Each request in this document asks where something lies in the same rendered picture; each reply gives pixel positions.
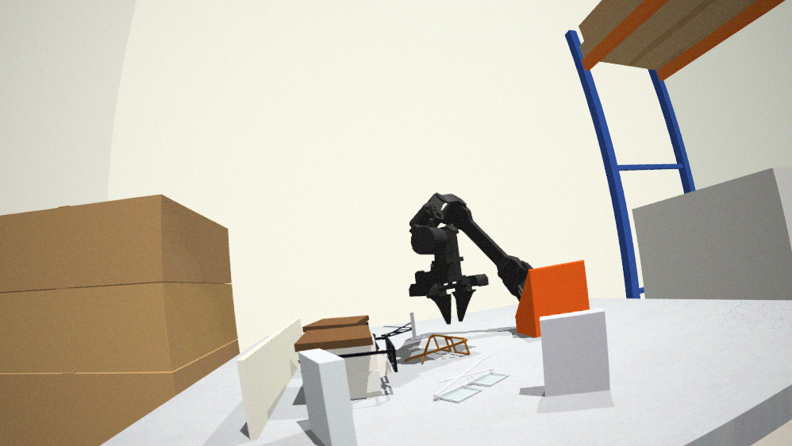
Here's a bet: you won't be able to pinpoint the black square-framed glasses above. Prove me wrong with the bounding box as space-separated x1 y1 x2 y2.
381 325 411 336

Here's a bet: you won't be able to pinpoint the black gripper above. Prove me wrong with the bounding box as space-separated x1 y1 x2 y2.
409 252 489 325

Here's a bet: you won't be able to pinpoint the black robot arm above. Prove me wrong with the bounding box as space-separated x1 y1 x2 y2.
409 192 533 301

